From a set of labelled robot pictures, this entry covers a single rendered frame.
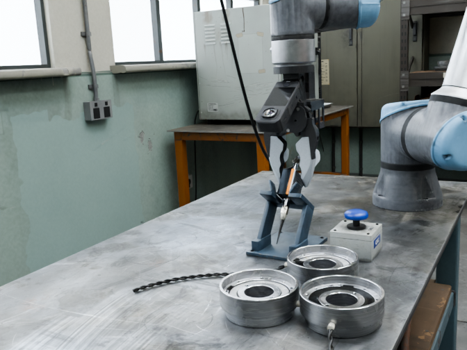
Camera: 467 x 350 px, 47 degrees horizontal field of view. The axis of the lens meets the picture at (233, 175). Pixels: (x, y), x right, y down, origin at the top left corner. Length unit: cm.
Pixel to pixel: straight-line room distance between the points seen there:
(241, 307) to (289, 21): 48
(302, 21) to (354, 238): 37
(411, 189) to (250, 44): 198
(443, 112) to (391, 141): 16
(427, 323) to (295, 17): 73
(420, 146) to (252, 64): 202
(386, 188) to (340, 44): 348
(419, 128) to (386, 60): 343
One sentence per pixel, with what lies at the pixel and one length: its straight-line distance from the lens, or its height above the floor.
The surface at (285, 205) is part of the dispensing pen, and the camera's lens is 95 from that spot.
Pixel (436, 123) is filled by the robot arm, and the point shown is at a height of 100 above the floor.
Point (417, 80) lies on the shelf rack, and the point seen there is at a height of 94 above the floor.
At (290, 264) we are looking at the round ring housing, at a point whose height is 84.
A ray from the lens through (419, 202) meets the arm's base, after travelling 121.
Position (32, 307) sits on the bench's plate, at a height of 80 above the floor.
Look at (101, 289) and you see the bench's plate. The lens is 87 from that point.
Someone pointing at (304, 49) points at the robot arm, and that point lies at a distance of 94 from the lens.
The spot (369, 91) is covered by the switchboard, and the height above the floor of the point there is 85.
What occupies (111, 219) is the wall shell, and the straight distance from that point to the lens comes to 284.
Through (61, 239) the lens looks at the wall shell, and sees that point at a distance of 261.
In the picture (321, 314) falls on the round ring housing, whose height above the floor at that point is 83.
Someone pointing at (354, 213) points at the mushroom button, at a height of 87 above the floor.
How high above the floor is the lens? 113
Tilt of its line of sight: 12 degrees down
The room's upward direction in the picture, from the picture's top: 3 degrees counter-clockwise
